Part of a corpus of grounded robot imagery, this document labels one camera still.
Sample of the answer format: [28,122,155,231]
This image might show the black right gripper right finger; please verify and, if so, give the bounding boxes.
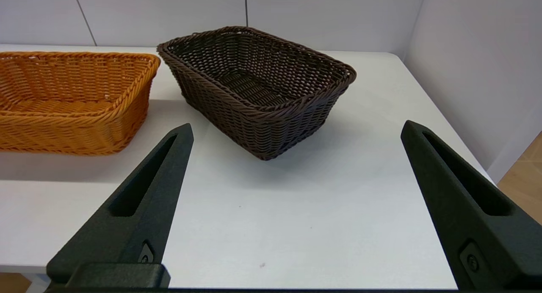
[400,120,542,290]

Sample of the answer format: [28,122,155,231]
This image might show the orange wicker basket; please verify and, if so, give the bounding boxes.
[0,51,161,156]

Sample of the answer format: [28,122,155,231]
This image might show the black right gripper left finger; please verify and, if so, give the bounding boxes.
[47,123,194,284]

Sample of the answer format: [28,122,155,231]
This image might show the dark brown wicker basket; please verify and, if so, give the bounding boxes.
[157,26,357,161]

